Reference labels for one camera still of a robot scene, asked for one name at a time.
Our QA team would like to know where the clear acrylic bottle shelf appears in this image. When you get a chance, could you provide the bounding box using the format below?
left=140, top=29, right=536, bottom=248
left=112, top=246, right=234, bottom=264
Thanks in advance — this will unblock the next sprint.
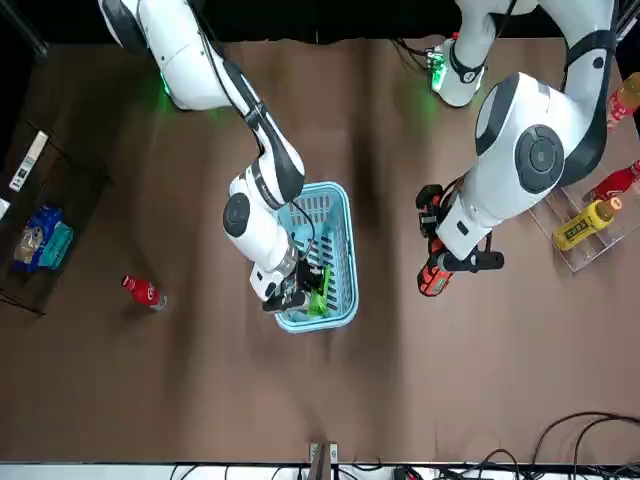
left=528, top=164, right=640, bottom=274

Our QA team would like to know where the blue cookie packet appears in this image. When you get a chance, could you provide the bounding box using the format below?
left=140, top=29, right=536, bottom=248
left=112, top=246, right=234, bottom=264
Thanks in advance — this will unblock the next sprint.
left=12, top=203, right=65, bottom=274

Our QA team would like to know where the white black carton box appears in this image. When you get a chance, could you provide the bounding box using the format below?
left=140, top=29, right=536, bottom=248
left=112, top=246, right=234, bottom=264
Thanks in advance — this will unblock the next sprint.
left=8, top=130, right=50, bottom=193

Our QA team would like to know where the green snack packet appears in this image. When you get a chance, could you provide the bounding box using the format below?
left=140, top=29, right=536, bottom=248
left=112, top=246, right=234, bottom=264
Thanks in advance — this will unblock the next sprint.
left=305, top=264, right=334, bottom=318

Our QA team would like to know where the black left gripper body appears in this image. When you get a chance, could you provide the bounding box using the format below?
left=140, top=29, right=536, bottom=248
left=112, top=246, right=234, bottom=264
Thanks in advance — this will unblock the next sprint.
left=428, top=185, right=452, bottom=237

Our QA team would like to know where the aluminium frame post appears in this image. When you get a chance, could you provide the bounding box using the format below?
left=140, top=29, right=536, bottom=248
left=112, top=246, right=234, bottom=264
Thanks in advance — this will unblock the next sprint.
left=308, top=441, right=339, bottom=480

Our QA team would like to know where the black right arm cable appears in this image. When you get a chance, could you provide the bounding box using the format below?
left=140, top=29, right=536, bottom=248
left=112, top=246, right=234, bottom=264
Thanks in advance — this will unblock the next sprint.
left=192, top=9, right=317, bottom=264

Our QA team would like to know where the teal snack packet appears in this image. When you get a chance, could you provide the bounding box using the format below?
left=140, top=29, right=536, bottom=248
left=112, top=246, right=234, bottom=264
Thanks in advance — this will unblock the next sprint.
left=38, top=221, right=76, bottom=270

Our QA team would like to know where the orange juice bottle pink label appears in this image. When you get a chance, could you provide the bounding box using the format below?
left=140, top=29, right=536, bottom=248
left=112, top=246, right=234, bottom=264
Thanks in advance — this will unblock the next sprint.
left=606, top=72, right=640, bottom=132

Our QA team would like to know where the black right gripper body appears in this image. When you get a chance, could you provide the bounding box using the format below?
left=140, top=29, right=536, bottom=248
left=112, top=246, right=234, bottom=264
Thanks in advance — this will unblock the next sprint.
left=291, top=257, right=322, bottom=301

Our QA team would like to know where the red cola bottle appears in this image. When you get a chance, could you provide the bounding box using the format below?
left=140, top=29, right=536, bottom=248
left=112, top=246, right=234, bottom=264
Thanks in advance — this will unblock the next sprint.
left=121, top=273, right=169, bottom=312
left=588, top=160, right=640, bottom=202

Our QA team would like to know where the light blue plastic basket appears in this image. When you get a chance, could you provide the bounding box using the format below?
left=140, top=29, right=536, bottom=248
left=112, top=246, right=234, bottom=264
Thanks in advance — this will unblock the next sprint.
left=273, top=181, right=360, bottom=335

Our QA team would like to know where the black wire display basket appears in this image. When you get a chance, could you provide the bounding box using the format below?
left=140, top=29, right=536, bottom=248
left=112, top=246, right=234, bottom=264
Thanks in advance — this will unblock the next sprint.
left=0, top=118, right=112, bottom=317

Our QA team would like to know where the yellow tea bottle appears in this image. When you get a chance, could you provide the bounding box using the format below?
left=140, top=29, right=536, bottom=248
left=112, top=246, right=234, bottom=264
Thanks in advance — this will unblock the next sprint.
left=552, top=196, right=627, bottom=253

